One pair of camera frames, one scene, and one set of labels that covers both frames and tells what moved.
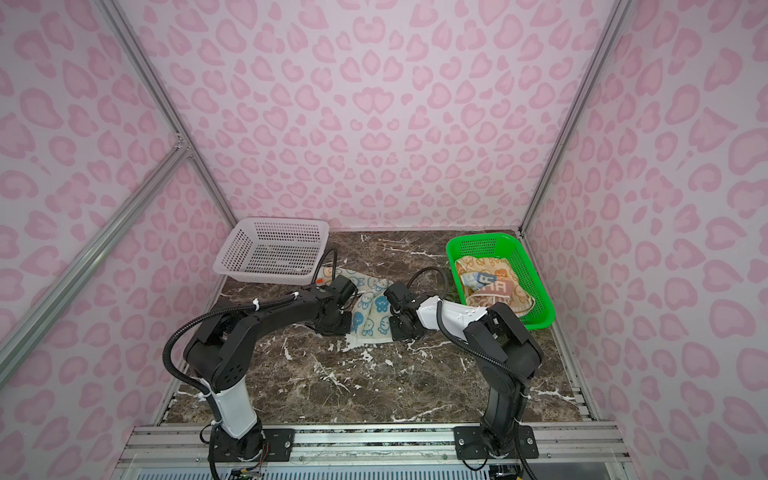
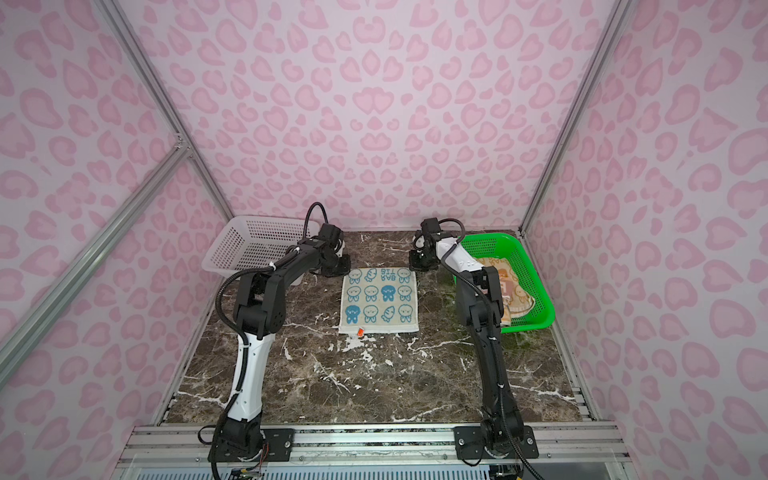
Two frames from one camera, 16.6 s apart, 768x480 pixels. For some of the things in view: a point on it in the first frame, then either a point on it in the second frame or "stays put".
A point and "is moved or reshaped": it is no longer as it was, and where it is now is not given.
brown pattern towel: (487, 280) stays put
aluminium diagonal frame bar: (24, 333) stays put
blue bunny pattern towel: (371, 312) is moved or reshaped
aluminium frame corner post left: (161, 95) stays put
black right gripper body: (399, 330) -> (423, 261)
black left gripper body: (342, 326) -> (337, 267)
